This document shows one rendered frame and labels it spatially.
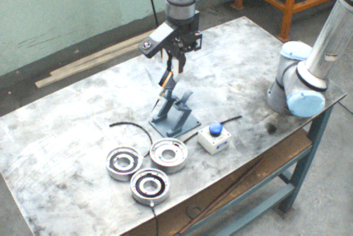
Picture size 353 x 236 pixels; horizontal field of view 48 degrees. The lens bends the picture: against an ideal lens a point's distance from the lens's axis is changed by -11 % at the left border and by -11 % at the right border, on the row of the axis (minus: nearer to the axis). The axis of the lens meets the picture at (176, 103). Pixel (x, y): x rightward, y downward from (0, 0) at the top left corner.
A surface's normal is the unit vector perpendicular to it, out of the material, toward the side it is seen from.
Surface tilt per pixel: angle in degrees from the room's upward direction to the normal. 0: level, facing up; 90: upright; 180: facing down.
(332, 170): 0
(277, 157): 0
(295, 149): 0
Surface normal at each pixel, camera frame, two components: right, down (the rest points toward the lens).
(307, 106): -0.07, 0.77
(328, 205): 0.04, -0.73
